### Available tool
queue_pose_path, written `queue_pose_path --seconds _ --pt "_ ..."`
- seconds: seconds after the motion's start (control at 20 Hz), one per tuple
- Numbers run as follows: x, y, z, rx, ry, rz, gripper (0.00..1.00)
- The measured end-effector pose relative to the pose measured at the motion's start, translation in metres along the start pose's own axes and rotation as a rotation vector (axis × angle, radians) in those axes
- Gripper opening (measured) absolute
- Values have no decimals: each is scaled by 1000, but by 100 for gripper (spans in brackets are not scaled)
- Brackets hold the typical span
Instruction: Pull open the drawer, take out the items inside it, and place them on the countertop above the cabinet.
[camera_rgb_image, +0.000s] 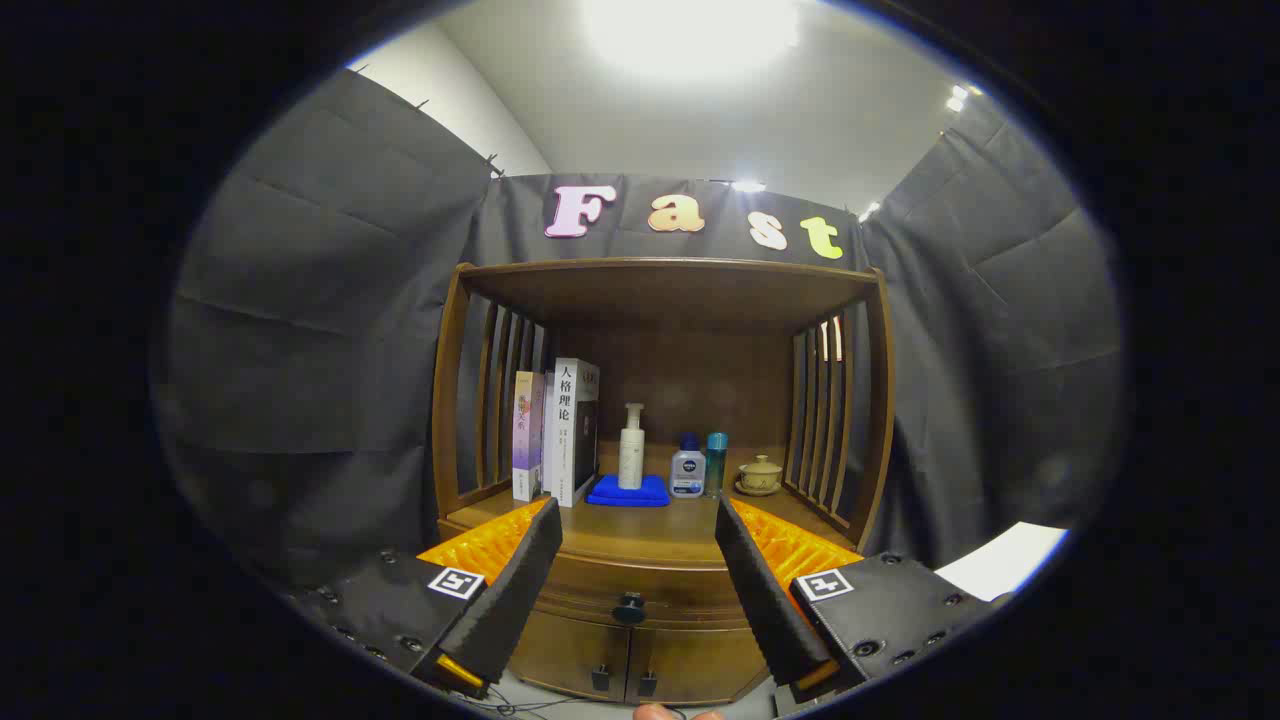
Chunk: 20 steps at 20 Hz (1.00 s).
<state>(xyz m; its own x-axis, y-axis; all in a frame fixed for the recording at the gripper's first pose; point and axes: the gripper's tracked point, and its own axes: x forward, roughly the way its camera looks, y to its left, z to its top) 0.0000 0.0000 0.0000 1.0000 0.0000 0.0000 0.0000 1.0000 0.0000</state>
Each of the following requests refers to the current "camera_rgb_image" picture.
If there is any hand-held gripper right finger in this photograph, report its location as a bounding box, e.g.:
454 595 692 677
714 495 1013 717

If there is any thick white book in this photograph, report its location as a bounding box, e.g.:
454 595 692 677
545 357 601 508

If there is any wooden cabinet door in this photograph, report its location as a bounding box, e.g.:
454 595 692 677
627 625 776 707
508 608 631 701

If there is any beige lidded teacup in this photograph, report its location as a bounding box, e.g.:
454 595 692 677
735 455 784 497

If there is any wooden drawer with black knob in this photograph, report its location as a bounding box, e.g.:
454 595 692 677
535 550 751 629

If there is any wooden countertop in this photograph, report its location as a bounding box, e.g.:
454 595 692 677
440 487 861 571

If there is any blue folded cloth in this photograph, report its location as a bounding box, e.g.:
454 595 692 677
586 474 671 508

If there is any white blue-capped lotion bottle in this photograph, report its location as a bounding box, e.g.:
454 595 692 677
670 432 707 499

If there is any brown wooden cabinet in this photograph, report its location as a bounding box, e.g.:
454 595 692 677
432 257 894 707

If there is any white grey box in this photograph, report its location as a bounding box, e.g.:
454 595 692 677
935 521 1071 603

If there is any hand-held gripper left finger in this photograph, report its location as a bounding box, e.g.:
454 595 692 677
290 495 564 699

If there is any white pump bottle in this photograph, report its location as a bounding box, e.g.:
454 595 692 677
618 403 646 491

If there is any black backdrop cloth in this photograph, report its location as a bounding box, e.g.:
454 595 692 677
150 68 1126 591

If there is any ceiling light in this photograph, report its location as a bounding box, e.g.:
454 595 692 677
580 0 801 81

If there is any pink purple book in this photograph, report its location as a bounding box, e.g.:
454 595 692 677
512 371 546 502

